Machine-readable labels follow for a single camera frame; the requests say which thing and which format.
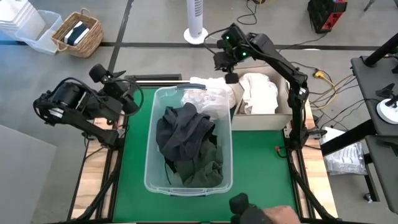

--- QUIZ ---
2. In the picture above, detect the black and red rack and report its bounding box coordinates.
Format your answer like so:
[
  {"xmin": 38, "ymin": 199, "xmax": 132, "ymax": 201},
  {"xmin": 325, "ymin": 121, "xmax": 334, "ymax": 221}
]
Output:
[{"xmin": 307, "ymin": 0, "xmax": 348, "ymax": 34}]

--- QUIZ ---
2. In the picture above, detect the black side table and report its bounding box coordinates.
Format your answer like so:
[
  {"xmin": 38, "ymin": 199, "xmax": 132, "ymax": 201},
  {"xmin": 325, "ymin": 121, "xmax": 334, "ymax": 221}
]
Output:
[{"xmin": 350, "ymin": 55, "xmax": 398, "ymax": 215}]

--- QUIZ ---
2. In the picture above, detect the black metal bar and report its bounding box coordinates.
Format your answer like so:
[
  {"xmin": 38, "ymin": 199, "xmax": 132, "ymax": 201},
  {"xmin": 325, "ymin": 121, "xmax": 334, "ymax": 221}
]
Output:
[{"xmin": 126, "ymin": 73, "xmax": 183, "ymax": 82}]

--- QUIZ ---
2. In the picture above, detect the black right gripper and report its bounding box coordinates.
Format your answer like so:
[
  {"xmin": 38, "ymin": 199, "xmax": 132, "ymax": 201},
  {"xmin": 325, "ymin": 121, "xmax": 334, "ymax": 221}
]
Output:
[{"xmin": 213, "ymin": 39, "xmax": 242, "ymax": 85}]

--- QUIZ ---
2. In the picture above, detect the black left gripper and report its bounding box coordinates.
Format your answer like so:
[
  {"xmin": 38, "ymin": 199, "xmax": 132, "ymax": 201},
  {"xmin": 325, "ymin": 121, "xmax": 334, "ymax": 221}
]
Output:
[{"xmin": 88, "ymin": 63, "xmax": 140, "ymax": 115}]

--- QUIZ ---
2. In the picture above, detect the clear plastic storage bin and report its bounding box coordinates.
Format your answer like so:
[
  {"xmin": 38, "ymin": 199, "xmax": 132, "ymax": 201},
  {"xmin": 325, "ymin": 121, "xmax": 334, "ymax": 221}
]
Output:
[{"xmin": 143, "ymin": 83, "xmax": 234, "ymax": 197}]

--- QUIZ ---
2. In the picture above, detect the person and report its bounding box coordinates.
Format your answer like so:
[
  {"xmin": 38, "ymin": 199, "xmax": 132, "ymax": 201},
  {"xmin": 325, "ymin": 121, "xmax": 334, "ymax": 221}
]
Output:
[{"xmin": 229, "ymin": 192, "xmax": 301, "ymax": 224}]

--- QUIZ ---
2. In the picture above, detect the clear plastic tub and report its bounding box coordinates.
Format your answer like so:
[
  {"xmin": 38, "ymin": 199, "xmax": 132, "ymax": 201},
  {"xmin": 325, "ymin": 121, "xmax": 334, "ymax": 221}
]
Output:
[{"xmin": 14, "ymin": 9, "xmax": 63, "ymax": 55}]

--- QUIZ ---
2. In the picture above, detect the stack of white lids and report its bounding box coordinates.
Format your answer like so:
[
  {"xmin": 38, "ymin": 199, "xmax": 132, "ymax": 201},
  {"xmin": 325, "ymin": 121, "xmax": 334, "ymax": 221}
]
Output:
[{"xmin": 0, "ymin": 0, "xmax": 46, "ymax": 41}]

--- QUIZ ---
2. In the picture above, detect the white tower fan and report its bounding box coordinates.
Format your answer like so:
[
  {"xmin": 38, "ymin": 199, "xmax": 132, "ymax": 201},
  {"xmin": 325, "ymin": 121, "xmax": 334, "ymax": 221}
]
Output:
[{"xmin": 183, "ymin": 0, "xmax": 209, "ymax": 45}]

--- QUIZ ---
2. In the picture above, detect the dark green garment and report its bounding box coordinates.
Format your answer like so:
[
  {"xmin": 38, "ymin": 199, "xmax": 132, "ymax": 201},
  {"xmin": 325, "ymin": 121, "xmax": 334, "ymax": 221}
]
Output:
[{"xmin": 172, "ymin": 136, "xmax": 224, "ymax": 189}]

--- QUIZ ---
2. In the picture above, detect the black mount bracket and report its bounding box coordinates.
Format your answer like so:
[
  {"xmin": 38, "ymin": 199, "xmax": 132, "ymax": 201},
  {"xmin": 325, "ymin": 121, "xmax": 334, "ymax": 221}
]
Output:
[{"xmin": 375, "ymin": 82, "xmax": 398, "ymax": 108}]

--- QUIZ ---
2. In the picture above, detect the dark charcoal garment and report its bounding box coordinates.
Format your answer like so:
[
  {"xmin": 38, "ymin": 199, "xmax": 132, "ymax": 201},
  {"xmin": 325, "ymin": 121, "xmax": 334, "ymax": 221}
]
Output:
[{"xmin": 155, "ymin": 101, "xmax": 217, "ymax": 162}]

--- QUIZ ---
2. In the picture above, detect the black floor cable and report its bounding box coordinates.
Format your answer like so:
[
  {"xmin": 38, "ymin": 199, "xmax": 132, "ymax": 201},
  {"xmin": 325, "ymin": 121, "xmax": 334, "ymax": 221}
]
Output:
[{"xmin": 236, "ymin": 0, "xmax": 259, "ymax": 26}]

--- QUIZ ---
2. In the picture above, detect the open cardboard box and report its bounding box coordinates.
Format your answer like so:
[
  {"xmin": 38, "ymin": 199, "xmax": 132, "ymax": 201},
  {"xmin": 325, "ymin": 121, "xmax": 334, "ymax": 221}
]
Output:
[{"xmin": 226, "ymin": 64, "xmax": 295, "ymax": 130}]

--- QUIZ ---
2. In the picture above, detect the green table mat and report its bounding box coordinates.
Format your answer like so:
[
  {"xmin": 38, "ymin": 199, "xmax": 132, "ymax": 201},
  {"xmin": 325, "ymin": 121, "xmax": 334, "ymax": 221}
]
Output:
[{"xmin": 113, "ymin": 86, "xmax": 299, "ymax": 222}]

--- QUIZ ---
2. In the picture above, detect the navy and white box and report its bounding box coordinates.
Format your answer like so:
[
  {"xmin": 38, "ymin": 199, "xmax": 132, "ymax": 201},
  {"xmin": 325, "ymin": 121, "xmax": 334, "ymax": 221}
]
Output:
[{"xmin": 63, "ymin": 21, "xmax": 90, "ymax": 47}]

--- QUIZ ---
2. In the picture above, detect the black support beam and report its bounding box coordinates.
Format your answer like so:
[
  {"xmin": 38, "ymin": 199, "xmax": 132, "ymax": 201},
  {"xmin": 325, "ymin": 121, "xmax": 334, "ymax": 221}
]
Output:
[{"xmin": 320, "ymin": 119, "xmax": 379, "ymax": 157}]

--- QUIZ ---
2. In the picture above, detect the black slanted pole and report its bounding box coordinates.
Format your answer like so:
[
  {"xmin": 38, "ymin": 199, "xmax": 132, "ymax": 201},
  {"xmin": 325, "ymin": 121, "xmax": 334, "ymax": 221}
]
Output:
[{"xmin": 363, "ymin": 32, "xmax": 398, "ymax": 68}]

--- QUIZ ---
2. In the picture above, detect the grey flat board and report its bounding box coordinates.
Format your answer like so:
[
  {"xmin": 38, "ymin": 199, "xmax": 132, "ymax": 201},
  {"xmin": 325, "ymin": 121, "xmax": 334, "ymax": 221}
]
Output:
[{"xmin": 0, "ymin": 124, "xmax": 57, "ymax": 224}]

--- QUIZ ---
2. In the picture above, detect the large white garment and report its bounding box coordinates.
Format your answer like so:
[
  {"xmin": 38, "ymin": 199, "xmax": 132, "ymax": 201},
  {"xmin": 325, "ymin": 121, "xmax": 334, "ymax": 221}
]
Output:
[{"xmin": 239, "ymin": 73, "xmax": 274, "ymax": 103}]

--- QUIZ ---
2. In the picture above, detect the woven wicker basket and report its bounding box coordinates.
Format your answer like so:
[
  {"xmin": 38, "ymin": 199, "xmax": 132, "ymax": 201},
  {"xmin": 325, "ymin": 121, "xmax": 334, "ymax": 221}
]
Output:
[{"xmin": 50, "ymin": 8, "xmax": 104, "ymax": 59}]

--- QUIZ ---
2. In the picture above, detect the yellow cable with plug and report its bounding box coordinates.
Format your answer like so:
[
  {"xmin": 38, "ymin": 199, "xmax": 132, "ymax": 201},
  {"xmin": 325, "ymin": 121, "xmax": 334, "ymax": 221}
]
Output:
[{"xmin": 310, "ymin": 70, "xmax": 355, "ymax": 110}]

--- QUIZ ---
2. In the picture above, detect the white round device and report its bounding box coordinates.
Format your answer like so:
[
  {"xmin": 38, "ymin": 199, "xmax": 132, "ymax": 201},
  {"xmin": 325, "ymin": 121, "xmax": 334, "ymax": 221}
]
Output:
[{"xmin": 376, "ymin": 98, "xmax": 398, "ymax": 125}]

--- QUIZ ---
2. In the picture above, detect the clear bag of white items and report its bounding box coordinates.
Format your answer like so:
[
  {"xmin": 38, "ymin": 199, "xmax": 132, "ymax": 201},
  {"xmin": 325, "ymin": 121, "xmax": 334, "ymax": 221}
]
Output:
[{"xmin": 323, "ymin": 129, "xmax": 368, "ymax": 177}]

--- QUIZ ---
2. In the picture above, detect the black aluminium table frame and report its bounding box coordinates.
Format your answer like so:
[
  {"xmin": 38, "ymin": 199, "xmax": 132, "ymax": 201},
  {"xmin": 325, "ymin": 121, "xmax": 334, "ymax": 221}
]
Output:
[{"xmin": 70, "ymin": 79, "xmax": 338, "ymax": 224}]

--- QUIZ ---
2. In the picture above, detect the white crumpled garment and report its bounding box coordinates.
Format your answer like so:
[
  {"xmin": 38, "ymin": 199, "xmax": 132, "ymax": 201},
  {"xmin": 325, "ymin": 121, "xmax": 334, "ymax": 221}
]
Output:
[{"xmin": 181, "ymin": 77, "xmax": 237, "ymax": 121}]

